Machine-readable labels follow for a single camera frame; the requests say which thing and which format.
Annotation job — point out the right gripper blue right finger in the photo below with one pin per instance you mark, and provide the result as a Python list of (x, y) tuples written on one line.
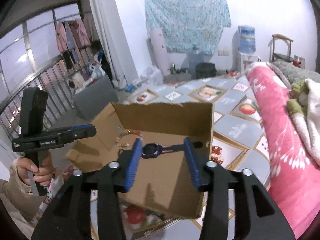
[(192, 158)]

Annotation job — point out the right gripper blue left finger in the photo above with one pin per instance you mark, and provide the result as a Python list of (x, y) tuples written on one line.
[(133, 158)]

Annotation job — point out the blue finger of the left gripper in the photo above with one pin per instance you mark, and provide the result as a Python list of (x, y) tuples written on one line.
[(81, 127)]

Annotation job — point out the purple black smart watch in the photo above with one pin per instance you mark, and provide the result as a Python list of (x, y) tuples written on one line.
[(153, 150)]

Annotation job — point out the brown cardboard box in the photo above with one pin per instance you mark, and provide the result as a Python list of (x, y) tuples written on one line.
[(162, 184)]

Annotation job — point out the person left hand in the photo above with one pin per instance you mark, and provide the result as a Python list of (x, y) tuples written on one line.
[(42, 173)]

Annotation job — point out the grey board on floor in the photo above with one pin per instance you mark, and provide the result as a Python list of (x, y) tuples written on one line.
[(94, 98)]

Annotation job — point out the white plastic bag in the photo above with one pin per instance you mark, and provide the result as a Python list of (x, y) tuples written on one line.
[(152, 76)]

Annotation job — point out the black bin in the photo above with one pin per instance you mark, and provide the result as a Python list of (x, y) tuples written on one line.
[(205, 70)]

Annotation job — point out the hanging pink clothes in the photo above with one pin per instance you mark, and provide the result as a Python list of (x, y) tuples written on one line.
[(71, 35)]

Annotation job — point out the pink rolled mat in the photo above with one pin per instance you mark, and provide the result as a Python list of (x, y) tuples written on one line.
[(160, 51)]

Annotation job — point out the pink floral quilt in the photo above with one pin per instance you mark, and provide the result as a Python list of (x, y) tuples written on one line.
[(294, 174)]

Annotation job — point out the white water dispenser base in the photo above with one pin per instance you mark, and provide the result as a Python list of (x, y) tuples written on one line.
[(243, 61)]

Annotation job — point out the green plush toy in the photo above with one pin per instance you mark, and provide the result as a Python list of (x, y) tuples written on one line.
[(299, 99)]

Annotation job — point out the white fluffy blanket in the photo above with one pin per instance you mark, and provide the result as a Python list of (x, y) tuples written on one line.
[(309, 125)]

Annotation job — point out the blue water dispenser bottle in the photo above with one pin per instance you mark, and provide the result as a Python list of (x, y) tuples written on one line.
[(246, 39)]

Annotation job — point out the wooden chair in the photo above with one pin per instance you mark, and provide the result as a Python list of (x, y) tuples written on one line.
[(281, 48)]

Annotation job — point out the teal patterned hanging cloth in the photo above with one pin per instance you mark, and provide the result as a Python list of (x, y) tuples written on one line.
[(189, 25)]

